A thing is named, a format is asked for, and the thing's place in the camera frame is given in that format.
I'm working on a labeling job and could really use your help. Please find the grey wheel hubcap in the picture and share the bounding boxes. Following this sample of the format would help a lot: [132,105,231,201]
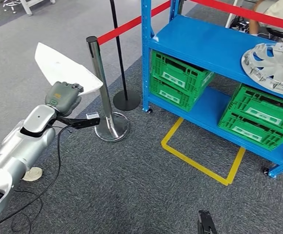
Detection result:
[241,42,283,97]

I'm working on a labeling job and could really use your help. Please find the white triangular plastic part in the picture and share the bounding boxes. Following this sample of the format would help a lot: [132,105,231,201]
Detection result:
[34,42,104,97]

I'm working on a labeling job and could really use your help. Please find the white desk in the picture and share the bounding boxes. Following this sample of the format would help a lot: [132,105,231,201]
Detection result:
[225,0,240,29]

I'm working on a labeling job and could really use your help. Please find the black pole with round base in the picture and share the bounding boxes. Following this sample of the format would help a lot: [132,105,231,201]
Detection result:
[109,0,142,112]

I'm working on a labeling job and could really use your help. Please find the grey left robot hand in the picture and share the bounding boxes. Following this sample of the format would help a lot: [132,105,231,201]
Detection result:
[44,81,84,117]

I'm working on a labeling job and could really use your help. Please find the person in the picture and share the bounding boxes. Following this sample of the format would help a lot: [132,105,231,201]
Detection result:
[249,0,283,44]

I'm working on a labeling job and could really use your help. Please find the chrome stool base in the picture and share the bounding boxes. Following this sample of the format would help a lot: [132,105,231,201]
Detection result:
[0,0,21,14]

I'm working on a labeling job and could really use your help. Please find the white table frame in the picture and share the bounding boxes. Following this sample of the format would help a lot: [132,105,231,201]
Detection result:
[19,0,57,17]

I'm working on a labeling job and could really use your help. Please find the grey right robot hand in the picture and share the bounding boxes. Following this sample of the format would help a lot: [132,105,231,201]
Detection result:
[197,210,218,234]

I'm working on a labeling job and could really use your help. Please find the blue metal shelf rack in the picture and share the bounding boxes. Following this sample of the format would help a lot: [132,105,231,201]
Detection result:
[141,0,283,179]

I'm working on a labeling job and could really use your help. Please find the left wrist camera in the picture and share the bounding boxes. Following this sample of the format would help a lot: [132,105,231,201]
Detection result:
[56,112,101,131]

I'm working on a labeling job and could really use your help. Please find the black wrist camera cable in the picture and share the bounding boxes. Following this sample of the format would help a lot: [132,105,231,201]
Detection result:
[0,124,70,225]

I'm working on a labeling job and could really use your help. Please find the black cable bundle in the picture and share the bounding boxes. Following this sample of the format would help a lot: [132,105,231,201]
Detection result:
[230,15,250,35]

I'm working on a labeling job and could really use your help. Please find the white round floor disc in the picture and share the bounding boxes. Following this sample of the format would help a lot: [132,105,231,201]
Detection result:
[22,167,43,182]

